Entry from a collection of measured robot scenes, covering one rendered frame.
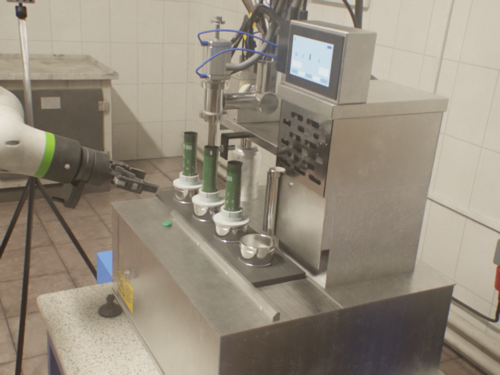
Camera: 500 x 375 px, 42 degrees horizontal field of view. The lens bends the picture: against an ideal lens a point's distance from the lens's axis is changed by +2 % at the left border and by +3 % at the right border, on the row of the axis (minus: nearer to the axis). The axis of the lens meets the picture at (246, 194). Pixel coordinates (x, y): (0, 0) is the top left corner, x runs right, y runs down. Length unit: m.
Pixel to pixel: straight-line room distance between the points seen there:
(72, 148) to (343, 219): 0.56
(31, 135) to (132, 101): 3.73
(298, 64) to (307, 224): 0.28
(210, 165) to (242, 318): 0.40
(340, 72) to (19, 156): 0.62
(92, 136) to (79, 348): 2.89
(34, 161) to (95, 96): 2.92
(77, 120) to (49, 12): 0.89
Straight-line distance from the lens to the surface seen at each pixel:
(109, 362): 1.41
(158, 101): 5.07
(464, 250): 2.88
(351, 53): 1.01
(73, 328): 1.53
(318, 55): 1.06
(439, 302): 1.26
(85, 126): 4.22
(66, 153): 1.30
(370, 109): 1.06
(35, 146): 1.29
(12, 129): 1.28
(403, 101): 1.10
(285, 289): 1.13
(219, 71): 1.26
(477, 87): 2.76
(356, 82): 1.03
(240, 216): 1.25
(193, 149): 1.41
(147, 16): 4.94
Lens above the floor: 1.57
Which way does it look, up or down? 21 degrees down
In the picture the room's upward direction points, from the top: 4 degrees clockwise
